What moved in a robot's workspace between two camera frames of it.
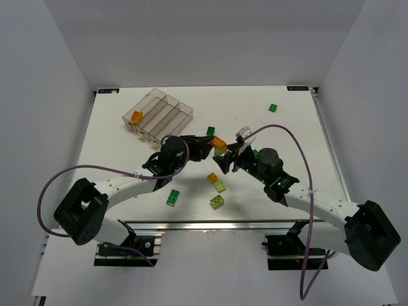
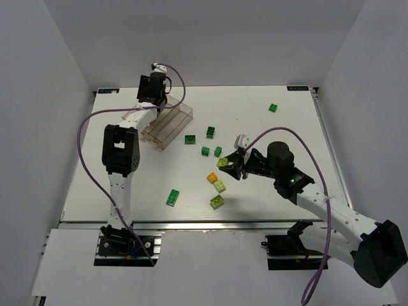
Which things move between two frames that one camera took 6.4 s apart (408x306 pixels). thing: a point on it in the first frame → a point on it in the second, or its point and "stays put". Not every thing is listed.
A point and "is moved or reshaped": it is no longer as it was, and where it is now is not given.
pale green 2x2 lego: [220, 185] stays put
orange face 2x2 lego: [212, 177] stays put
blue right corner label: [297, 88] stays put
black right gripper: [236, 158] → [241, 162]
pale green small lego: [218, 152] is moved or reshaped
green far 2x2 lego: [273, 108] stays put
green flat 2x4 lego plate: [173, 197] stays put
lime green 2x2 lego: [217, 202] stays put
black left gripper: [194, 148] → [160, 100]
